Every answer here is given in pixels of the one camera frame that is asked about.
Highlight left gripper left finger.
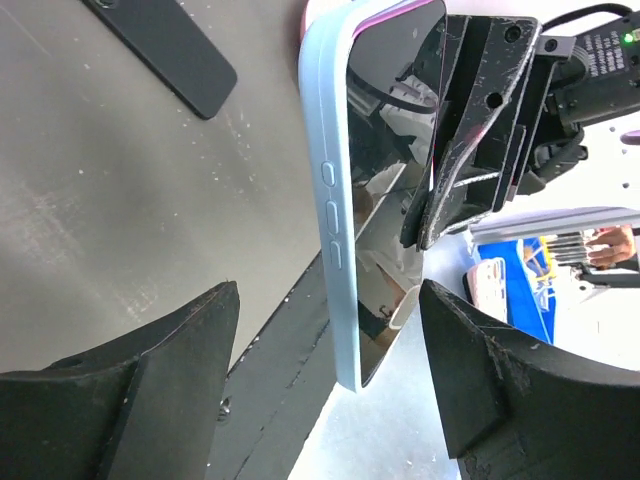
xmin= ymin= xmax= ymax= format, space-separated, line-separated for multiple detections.
xmin=1 ymin=281 xmax=240 ymax=479

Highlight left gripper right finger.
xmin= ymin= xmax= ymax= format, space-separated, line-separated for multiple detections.
xmin=419 ymin=280 xmax=640 ymax=480

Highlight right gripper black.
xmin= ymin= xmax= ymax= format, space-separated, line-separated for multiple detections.
xmin=400 ymin=14 xmax=639 ymax=250

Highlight light blue phone case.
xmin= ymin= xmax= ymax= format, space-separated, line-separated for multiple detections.
xmin=298 ymin=1 xmax=424 ymax=392

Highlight black phone face down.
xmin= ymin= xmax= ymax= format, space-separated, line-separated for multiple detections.
xmin=84 ymin=0 xmax=237 ymax=120

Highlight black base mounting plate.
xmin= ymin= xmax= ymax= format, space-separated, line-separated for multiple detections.
xmin=205 ymin=257 xmax=335 ymax=480

